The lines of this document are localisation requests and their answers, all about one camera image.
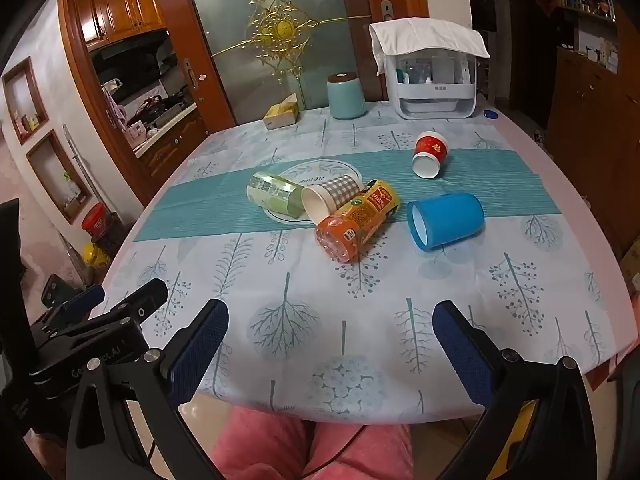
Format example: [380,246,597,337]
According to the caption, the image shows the wooden kitchen wall cabinets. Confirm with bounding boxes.
[75,0,166,51]

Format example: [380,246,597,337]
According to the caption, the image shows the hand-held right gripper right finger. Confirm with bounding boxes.
[432,300,608,480]

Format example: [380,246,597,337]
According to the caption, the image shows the teal canister with brown lid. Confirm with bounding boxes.
[327,72,367,121]

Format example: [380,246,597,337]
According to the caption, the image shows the wooden kitchen base cabinet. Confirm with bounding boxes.
[132,102,211,201]

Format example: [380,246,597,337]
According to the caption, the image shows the yellow tissue box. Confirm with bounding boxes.
[263,94,301,131]

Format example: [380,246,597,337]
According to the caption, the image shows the white cloth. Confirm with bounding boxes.
[369,16,491,77]

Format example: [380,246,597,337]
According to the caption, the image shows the checked paper cup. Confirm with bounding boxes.
[301,174,363,225]

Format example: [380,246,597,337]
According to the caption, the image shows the blue plastic cup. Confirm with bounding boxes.
[406,192,486,251]

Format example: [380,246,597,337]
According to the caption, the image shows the tree print tablecloth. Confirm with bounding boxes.
[90,92,640,423]

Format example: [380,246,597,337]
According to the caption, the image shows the wooden framed wall niche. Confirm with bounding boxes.
[2,57,51,146]
[26,130,93,223]

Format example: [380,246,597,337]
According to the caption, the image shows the gold door ornament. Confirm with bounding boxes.
[210,0,371,86]

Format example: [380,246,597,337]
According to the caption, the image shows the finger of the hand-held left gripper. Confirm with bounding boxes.
[60,278,169,341]
[41,274,106,321]

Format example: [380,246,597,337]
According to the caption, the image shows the red paper cup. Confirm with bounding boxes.
[411,131,451,180]

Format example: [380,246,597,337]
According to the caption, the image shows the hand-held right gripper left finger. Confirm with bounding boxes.
[65,299,230,480]

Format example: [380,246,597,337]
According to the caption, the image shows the green paper cup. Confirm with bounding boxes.
[246,171,306,220]

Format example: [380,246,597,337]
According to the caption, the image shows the orange plastic bottle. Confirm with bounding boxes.
[314,179,401,264]

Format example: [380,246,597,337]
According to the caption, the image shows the yellow round object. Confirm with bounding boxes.
[80,242,111,268]

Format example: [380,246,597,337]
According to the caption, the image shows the tall wooden cabinet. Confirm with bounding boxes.
[545,0,640,261]

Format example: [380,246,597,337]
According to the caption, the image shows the wooden sliding door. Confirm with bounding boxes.
[150,0,236,136]

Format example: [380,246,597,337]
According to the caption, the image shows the pink pants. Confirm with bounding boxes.
[209,405,416,480]

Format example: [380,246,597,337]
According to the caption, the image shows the red lid jar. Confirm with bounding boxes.
[81,202,128,266]

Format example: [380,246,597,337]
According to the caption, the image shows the white storage organizer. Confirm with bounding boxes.
[395,50,478,120]

